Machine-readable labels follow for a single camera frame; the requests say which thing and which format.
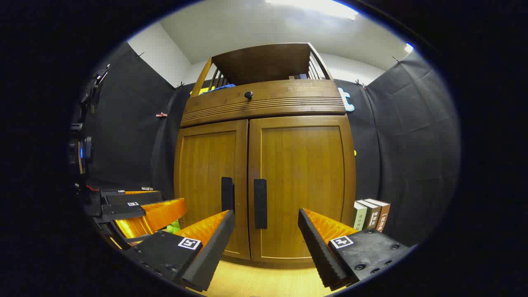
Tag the blue cloth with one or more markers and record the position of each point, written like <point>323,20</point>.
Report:
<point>222,87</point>

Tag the wooden shoe cabinet door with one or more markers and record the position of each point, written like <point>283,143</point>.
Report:
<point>202,165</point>
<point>305,165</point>

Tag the wooden double-door shoe cabinet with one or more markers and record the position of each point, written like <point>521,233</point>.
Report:
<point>268,103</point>

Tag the dark brown book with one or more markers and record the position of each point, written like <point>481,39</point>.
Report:
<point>372,214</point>

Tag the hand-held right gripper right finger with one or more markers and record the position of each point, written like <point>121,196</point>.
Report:
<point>317,251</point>

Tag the black round drawer knob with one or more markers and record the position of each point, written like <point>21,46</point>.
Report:
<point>248,95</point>

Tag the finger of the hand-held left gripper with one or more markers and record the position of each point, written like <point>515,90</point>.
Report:
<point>136,198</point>
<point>156,216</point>

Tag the black backdrop cloth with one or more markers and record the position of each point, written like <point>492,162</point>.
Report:
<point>123,123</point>

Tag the light brown book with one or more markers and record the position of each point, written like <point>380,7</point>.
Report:
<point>383,216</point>

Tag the pale green book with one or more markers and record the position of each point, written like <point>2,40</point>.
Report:
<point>359,216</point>

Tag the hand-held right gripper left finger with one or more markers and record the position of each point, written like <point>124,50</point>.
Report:
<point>214,251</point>

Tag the blue small book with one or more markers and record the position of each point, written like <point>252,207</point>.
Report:
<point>301,76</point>

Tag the small ceiling light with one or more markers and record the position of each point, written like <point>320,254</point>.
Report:
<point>409,47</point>

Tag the green frog toy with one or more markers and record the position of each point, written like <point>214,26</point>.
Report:
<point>174,227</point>

